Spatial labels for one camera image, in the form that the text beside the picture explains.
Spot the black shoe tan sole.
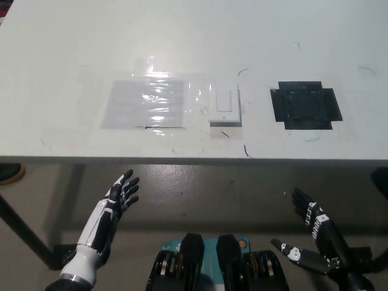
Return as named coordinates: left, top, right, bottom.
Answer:
left=0, top=163, right=26, bottom=186

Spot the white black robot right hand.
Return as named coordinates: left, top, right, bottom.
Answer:
left=270, top=187, right=354, bottom=276

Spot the black table leg with foot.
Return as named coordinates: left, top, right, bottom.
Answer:
left=0, top=191, right=78, bottom=271
left=345, top=245, right=388, bottom=265

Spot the white wall light switch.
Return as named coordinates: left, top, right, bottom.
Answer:
left=207, top=84, right=243, bottom=128

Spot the clear plastic film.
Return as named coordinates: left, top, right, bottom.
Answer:
left=89, top=71, right=245, bottom=140

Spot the clear tape strip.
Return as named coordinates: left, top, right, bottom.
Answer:
left=133, top=55, right=171, bottom=76

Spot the black tape patch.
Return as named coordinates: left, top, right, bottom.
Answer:
left=269, top=81, right=344, bottom=131

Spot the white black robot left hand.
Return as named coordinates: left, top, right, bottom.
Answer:
left=59, top=169, right=141, bottom=287

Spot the red patterned object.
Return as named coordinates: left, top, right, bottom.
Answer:
left=0, top=0, right=13, bottom=22

